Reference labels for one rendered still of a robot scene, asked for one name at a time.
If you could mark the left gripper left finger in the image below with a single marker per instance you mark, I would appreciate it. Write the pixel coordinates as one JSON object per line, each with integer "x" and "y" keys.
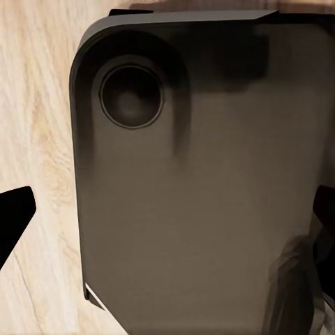
{"x": 17, "y": 207}

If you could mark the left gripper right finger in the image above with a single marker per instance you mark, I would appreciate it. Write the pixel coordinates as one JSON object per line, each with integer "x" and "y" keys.
{"x": 324, "y": 208}

